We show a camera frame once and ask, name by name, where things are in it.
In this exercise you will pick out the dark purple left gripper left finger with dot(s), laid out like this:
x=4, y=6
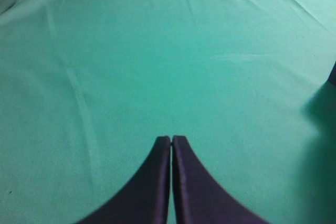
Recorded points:
x=145, y=197

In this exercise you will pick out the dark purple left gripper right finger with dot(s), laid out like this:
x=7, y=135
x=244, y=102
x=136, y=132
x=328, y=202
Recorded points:
x=198, y=197

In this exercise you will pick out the dark purple cube groove box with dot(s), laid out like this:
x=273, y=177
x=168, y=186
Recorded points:
x=332, y=76

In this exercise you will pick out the green table cloth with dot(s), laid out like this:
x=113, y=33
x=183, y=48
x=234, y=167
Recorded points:
x=87, y=86

